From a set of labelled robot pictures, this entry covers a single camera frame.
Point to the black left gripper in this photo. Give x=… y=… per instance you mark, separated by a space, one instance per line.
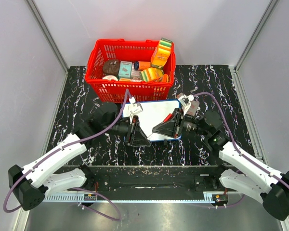
x=137 y=137

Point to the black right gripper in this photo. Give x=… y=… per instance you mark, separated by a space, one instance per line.
x=172 y=127

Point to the white whiteboard blue frame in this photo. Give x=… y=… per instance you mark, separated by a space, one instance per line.
x=153 y=113

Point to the red capped whiteboard marker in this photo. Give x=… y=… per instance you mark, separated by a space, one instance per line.
x=164 y=120

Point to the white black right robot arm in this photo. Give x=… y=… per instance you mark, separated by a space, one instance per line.
x=255 y=179

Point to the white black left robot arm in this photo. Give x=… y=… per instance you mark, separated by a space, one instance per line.
x=35 y=181

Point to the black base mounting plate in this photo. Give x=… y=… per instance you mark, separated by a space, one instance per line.
x=148 y=183

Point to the lying orange sponge box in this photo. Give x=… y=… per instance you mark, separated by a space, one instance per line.
x=152 y=75

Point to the red plastic shopping basket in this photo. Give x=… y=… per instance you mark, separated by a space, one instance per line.
x=126 y=50

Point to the orange blue can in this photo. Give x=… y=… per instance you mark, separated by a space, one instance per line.
x=141 y=65

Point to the white round lid tub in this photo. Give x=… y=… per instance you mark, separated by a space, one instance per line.
x=110 y=78

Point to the teal small box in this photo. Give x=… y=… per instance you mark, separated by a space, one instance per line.
x=125 y=69

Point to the brown round bread pack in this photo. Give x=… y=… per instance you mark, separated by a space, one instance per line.
x=111 y=67

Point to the tall orange sponge box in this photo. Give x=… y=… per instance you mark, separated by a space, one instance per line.
x=161 y=52

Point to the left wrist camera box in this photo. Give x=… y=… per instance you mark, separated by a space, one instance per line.
x=134 y=107

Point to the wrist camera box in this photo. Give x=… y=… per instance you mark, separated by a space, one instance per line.
x=134 y=107
x=185 y=101

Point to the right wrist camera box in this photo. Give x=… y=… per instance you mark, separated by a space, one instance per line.
x=185 y=101

